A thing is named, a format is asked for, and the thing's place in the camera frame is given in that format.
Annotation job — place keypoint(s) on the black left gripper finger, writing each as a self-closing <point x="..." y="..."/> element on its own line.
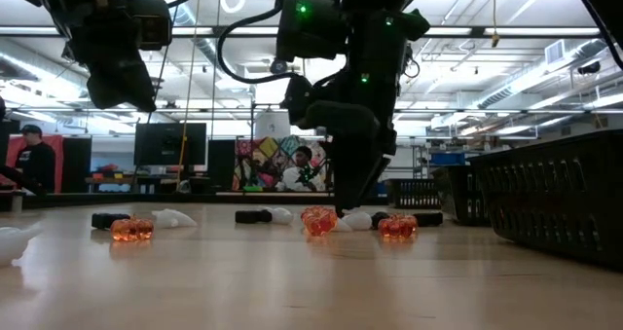
<point x="136" y="91"/>
<point x="104" y="91"/>

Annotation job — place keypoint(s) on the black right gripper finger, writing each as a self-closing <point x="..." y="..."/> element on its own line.
<point x="348" y="179"/>
<point x="372" y="167"/>

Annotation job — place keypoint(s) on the white plastic ghost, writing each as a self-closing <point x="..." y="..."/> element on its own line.
<point x="173" y="218"/>
<point x="359" y="221"/>
<point x="282" y="215"/>
<point x="342" y="226"/>
<point x="12" y="242"/>

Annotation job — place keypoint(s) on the black plastic mesh basket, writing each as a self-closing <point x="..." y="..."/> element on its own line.
<point x="560" y="198"/>
<point x="457" y="194"/>
<point x="414" y="193"/>

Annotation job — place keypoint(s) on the person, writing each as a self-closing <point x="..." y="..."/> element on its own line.
<point x="303" y="155"/>
<point x="36" y="164"/>

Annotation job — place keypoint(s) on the orange translucent plastic pumpkin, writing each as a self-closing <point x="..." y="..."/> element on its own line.
<point x="318" y="221"/>
<point x="131" y="229"/>
<point x="397" y="226"/>

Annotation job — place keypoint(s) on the black plastic bat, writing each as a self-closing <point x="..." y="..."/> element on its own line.
<point x="428" y="219"/>
<point x="107" y="221"/>
<point x="253" y="216"/>
<point x="378" y="220"/>

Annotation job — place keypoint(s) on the black flat monitor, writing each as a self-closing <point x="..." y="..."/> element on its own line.
<point x="160" y="145"/>

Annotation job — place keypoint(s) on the blue storage bin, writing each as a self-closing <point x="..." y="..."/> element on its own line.
<point x="448" y="158"/>

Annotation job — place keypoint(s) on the black upright panel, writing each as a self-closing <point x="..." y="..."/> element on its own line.
<point x="78" y="164"/>
<point x="221" y="164"/>

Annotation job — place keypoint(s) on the red curtain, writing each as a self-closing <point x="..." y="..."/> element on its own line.
<point x="59" y="164"/>

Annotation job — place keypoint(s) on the dark background desk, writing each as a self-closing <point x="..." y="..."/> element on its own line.
<point x="121" y="179"/>

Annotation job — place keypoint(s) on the white box fixture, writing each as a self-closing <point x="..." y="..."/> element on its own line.
<point x="270" y="125"/>

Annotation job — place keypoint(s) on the black overhead light bar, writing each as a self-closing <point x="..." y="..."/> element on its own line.
<point x="477" y="30"/>

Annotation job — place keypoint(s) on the white ceiling vent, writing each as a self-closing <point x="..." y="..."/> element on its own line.
<point x="555" y="51"/>

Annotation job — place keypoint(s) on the black ceiling fixture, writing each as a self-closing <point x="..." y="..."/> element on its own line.
<point x="589" y="68"/>

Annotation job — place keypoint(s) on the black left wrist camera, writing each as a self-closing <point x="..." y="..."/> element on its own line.
<point x="151" y="25"/>

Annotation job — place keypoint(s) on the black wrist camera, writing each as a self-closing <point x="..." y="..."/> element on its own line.
<point x="311" y="28"/>
<point x="151" y="25"/>

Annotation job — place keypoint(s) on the colourful patterned wall panel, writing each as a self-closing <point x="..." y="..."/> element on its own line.
<point x="267" y="150"/>

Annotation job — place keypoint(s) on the black round ceiling camera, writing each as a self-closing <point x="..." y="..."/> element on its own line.
<point x="279" y="68"/>

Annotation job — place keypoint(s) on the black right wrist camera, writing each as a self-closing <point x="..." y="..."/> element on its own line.
<point x="311" y="28"/>

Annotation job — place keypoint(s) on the black metal stand frame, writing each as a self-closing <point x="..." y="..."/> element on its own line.
<point x="251" y="125"/>

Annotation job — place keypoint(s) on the black metal table frame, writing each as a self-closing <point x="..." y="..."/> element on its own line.
<point x="73" y="199"/>

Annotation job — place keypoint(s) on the black curved bracket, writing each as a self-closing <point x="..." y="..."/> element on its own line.
<point x="10" y="176"/>

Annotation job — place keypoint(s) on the grey metal post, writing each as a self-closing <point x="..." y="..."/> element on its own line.
<point x="17" y="203"/>

